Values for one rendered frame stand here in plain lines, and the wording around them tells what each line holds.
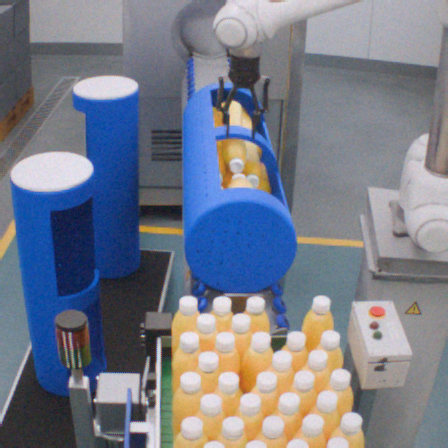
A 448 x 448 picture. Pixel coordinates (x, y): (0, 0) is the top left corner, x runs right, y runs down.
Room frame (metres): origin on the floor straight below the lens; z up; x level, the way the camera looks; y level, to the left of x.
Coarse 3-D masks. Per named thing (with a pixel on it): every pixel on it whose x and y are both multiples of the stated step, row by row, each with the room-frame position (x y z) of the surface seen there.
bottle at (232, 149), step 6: (222, 144) 2.05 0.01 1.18; (228, 144) 2.01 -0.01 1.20; (234, 144) 2.00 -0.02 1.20; (240, 144) 2.01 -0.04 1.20; (222, 150) 2.03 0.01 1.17; (228, 150) 1.98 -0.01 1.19; (234, 150) 1.97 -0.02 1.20; (240, 150) 1.98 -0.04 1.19; (246, 150) 2.00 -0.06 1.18; (228, 156) 1.96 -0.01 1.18; (234, 156) 1.96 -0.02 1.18; (240, 156) 1.96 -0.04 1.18; (246, 156) 1.98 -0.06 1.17; (228, 162) 1.96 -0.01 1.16
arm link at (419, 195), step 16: (432, 112) 1.61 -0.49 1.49; (432, 128) 1.59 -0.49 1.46; (432, 144) 1.59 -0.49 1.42; (432, 160) 1.58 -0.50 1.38; (416, 176) 1.60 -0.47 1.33; (432, 176) 1.57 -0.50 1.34; (416, 192) 1.57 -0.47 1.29; (432, 192) 1.55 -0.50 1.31; (416, 208) 1.56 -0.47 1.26; (432, 208) 1.52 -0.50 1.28; (416, 224) 1.53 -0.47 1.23; (432, 224) 1.50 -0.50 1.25; (416, 240) 1.52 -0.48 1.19; (432, 240) 1.50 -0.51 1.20
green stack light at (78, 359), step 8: (88, 344) 1.06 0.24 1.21; (64, 352) 1.03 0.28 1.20; (72, 352) 1.03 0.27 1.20; (80, 352) 1.04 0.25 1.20; (88, 352) 1.05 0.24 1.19; (64, 360) 1.03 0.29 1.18; (72, 360) 1.03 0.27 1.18; (80, 360) 1.04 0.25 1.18; (88, 360) 1.05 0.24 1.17; (72, 368) 1.03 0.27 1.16; (80, 368) 1.03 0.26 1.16
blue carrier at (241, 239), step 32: (192, 96) 2.45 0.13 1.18; (224, 96) 2.46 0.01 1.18; (192, 128) 2.17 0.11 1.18; (224, 128) 2.05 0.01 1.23; (256, 128) 2.47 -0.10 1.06; (192, 160) 1.95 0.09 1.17; (192, 192) 1.76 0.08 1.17; (224, 192) 1.65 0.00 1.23; (256, 192) 1.65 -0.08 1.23; (192, 224) 1.60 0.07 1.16; (224, 224) 1.60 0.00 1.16; (256, 224) 1.61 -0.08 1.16; (288, 224) 1.61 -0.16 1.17; (192, 256) 1.59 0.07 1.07; (224, 256) 1.60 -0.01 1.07; (256, 256) 1.61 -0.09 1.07; (288, 256) 1.61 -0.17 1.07; (224, 288) 1.60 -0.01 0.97; (256, 288) 1.61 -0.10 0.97
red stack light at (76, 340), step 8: (56, 328) 1.04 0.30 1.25; (88, 328) 1.06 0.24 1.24; (56, 336) 1.05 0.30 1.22; (64, 336) 1.03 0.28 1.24; (72, 336) 1.03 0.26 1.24; (80, 336) 1.04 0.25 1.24; (88, 336) 1.06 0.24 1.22; (64, 344) 1.03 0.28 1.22; (72, 344) 1.03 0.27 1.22; (80, 344) 1.04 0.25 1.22
